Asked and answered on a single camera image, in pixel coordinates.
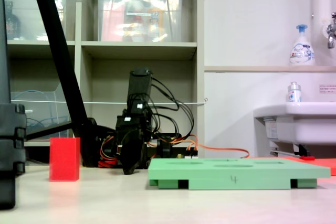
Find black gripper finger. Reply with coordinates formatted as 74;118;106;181
143;129;153;167
120;131;145;176

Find black tripod leg with locks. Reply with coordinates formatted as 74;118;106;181
0;0;27;210

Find metal faucet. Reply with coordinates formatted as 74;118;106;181
321;12;336;50

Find thin black servo wires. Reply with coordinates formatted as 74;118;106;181
152;102;195;142
150;76;182;112

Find green shape sorter board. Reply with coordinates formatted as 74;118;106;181
148;157;331;190

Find circuit board with green terminal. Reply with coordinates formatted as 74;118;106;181
176;147;199;160

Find white sink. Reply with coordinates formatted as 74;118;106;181
253;101;336;156

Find red square block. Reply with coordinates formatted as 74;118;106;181
49;136;81;182

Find dark glass bottle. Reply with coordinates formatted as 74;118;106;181
4;1;22;40

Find white foam soap pump bottle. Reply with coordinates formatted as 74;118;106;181
289;24;316;67

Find small clear bottle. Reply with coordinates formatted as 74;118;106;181
286;81;302;103

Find long orange wire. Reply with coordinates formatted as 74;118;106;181
146;134;250;159

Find beige shelf unit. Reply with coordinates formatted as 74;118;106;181
0;0;206;166

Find clear bin with blue cables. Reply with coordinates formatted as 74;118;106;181
10;82;71;142

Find yellow orange pouch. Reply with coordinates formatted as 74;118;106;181
146;7;165;42

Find black tripod brace bar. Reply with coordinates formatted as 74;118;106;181
25;121;74;141

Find pink packet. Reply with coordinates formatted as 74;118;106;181
101;0;126;42

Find clear bin with bottles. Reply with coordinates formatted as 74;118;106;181
3;0;68;41

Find large clear storage bin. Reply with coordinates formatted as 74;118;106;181
96;0;184;42

